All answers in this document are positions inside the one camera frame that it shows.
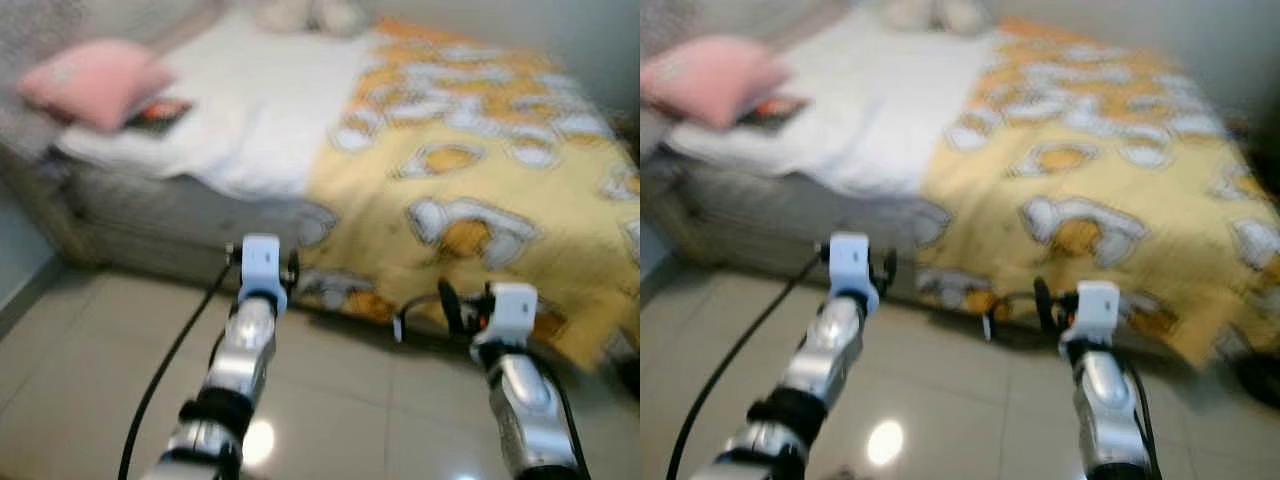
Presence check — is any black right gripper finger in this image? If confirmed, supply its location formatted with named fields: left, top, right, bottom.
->
left=437, top=280, right=467, bottom=336
left=1032, top=277, right=1059, bottom=334

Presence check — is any yellow cartoon print blanket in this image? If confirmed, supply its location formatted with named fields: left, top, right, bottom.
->
left=295, top=15, right=641, bottom=376
left=915, top=15, right=1280, bottom=371

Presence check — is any dark red cover book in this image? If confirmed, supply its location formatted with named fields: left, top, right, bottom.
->
left=738, top=95, right=809, bottom=134
left=122, top=97, right=194, bottom=136

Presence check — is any white quilted mattress pad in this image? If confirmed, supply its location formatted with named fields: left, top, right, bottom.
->
left=665, top=8, right=1001, bottom=199
left=55, top=10, right=386, bottom=201

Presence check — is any black round floor object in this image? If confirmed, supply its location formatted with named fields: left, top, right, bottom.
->
left=1235, top=352, right=1280, bottom=411

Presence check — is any pink embroidered pillow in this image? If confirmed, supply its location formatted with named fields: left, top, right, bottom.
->
left=18, top=38, right=176, bottom=133
left=642, top=35, right=791, bottom=131

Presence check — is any beige plush toy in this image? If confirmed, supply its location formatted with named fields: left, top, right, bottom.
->
left=933, top=0, right=991, bottom=36
left=308, top=0, right=371, bottom=36

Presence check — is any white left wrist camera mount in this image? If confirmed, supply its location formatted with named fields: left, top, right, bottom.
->
left=830, top=232, right=881, bottom=313
left=238, top=234, right=286, bottom=311

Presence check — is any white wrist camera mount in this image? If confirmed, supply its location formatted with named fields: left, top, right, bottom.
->
left=1072, top=281, right=1121, bottom=346
left=830, top=232, right=881, bottom=313
left=484, top=283, right=539, bottom=348
left=238, top=234, right=286, bottom=311

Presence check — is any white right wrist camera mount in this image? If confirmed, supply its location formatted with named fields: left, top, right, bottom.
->
left=484, top=283, right=539, bottom=348
left=1072, top=281, right=1121, bottom=346

